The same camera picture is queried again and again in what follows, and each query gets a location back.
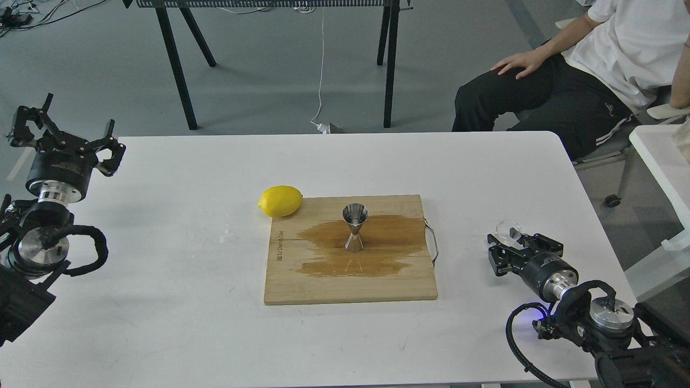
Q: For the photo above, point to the office chair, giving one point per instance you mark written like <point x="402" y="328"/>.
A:
<point x="617" y="147"/>

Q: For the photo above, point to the white side table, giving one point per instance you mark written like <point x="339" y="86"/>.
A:
<point x="656" y="154"/>

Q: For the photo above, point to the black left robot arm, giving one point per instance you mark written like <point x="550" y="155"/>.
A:
<point x="40" y="240"/>

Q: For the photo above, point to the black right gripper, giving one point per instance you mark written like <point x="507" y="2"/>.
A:
<point x="538" y="262"/>

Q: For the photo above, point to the small clear glass cup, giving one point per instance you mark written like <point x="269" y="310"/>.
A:
<point x="508" y="231"/>

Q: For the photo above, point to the person's right hand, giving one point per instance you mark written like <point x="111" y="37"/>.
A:
<point x="526" y="62"/>

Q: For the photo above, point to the steel double jigger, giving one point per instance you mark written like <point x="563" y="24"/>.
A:
<point x="355" y="215"/>

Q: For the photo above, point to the seated person white shirt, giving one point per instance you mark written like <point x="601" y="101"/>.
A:
<point x="603" y="68"/>

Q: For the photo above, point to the wooden cutting board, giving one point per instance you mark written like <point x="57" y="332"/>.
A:
<point x="308" y="263"/>

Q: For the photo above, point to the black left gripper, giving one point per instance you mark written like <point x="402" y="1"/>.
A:
<point x="59" y="170"/>

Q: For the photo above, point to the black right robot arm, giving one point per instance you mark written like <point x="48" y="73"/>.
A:
<point x="631" y="346"/>

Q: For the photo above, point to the yellow lemon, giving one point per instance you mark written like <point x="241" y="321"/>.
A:
<point x="280" y="201"/>

